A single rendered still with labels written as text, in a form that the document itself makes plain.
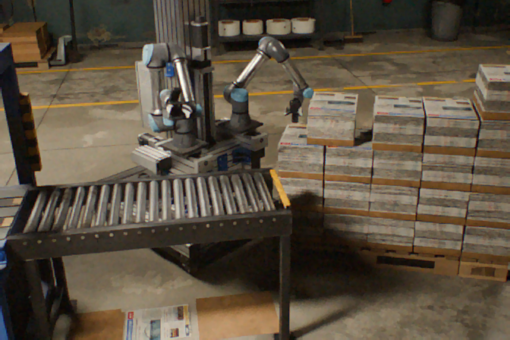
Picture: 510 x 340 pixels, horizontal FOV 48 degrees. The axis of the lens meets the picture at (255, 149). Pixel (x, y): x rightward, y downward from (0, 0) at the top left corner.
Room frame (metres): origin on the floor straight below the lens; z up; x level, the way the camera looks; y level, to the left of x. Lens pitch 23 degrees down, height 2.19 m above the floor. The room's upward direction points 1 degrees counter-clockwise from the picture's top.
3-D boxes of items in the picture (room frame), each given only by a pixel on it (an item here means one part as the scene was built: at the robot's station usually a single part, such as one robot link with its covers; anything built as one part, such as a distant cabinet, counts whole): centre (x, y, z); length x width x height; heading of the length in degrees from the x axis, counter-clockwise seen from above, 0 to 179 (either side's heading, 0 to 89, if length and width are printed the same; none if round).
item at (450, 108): (3.23, -1.16, 1.06); 0.37 x 0.28 x 0.01; 169
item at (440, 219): (3.33, -0.75, 0.40); 1.16 x 0.38 x 0.51; 78
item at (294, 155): (3.33, -0.75, 0.42); 1.17 x 0.39 x 0.83; 78
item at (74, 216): (2.56, 0.92, 0.77); 0.47 x 0.05 x 0.05; 9
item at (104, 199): (2.58, 0.79, 0.77); 0.47 x 0.05 x 0.05; 9
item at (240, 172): (2.87, 0.57, 0.74); 1.34 x 0.05 x 0.12; 99
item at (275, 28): (9.44, -0.21, 0.55); 1.80 x 0.70 x 1.09; 99
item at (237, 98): (3.69, 0.10, 0.98); 0.13 x 0.12 x 0.14; 22
